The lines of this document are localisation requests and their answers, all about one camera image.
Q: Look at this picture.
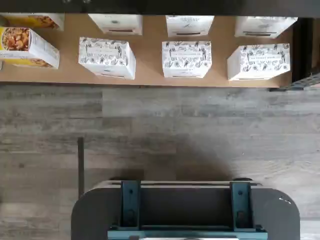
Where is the grey mobile robot base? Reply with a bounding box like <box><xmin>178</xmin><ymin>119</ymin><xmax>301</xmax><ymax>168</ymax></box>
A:
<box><xmin>71</xmin><ymin>177</ymin><xmax>301</xmax><ymax>240</ymax></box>

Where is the white floral print box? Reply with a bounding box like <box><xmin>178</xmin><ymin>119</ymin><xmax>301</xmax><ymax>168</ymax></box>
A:
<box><xmin>78</xmin><ymin>36</ymin><xmax>137</xmax><ymax>81</ymax></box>
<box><xmin>234</xmin><ymin>16</ymin><xmax>299</xmax><ymax>39</ymax></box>
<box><xmin>165</xmin><ymin>14</ymin><xmax>215</xmax><ymax>38</ymax></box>
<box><xmin>161</xmin><ymin>40</ymin><xmax>212</xmax><ymax>79</ymax></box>
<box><xmin>87</xmin><ymin>13</ymin><xmax>143</xmax><ymax>36</ymax></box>
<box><xmin>226</xmin><ymin>43</ymin><xmax>291</xmax><ymax>82</ymax></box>

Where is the brown shelf board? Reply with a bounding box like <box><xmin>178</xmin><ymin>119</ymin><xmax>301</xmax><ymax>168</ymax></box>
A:
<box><xmin>0</xmin><ymin>12</ymin><xmax>295</xmax><ymax>89</ymax></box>

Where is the yellow cereal box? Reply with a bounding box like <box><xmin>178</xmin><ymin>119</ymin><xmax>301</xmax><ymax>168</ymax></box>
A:
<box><xmin>0</xmin><ymin>26</ymin><xmax>60</xmax><ymax>69</ymax></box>
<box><xmin>0</xmin><ymin>12</ymin><xmax>65</xmax><ymax>31</ymax></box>

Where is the black floor tape strip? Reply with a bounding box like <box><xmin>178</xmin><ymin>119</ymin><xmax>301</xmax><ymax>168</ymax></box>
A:
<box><xmin>77</xmin><ymin>136</ymin><xmax>85</xmax><ymax>201</ymax></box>

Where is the teal metal crossbar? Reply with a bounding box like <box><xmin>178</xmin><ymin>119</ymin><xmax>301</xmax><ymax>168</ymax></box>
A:
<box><xmin>107</xmin><ymin>224</ymin><xmax>269</xmax><ymax>240</ymax></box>

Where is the teal metal bracket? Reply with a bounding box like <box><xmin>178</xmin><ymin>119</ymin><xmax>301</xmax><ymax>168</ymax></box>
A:
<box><xmin>120</xmin><ymin>180</ymin><xmax>141</xmax><ymax>230</ymax></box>
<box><xmin>229</xmin><ymin>181</ymin><xmax>254</xmax><ymax>230</ymax></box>

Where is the black metal shelf rail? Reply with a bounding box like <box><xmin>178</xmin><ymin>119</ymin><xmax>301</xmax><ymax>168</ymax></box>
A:
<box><xmin>0</xmin><ymin>0</ymin><xmax>320</xmax><ymax>16</ymax></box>

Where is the black shelf upright post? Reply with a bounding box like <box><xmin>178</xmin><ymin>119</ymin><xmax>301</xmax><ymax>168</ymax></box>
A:
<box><xmin>269</xmin><ymin>16</ymin><xmax>320</xmax><ymax>92</ymax></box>

